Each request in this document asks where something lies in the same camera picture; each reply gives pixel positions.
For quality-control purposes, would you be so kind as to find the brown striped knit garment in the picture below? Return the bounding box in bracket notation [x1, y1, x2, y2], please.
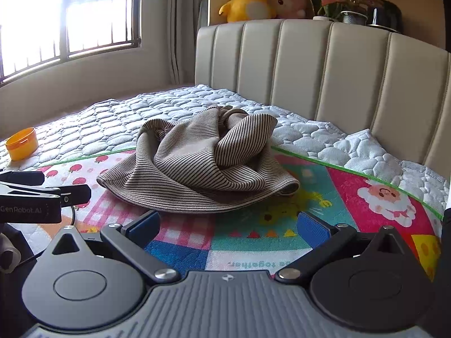
[97, 106, 300, 214]

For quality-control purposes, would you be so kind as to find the orange plastic container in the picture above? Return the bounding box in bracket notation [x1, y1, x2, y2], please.
[5, 127, 38, 161]

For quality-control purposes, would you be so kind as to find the colourful cartoon play mat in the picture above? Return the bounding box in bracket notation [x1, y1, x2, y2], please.
[34, 146, 444, 283]

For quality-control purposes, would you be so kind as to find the white quilted mattress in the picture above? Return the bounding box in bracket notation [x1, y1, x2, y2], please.
[0, 83, 451, 255]

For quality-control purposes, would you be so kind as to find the barred window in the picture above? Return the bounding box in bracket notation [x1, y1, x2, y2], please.
[1, 0, 142, 85]

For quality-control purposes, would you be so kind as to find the beige padded headboard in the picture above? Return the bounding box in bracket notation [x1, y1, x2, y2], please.
[195, 20, 450, 176]

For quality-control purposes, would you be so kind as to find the black round pot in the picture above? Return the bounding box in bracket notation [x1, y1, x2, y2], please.
[366, 0, 404, 34]

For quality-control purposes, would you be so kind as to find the beige curtain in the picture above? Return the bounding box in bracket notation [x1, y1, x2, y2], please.
[167, 0, 198, 84]

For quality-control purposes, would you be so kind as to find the pink plush toy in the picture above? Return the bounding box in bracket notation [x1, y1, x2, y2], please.
[271, 0, 307, 19]

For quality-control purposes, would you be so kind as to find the yellow duck plush toy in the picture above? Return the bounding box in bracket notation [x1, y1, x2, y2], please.
[219, 0, 276, 23]

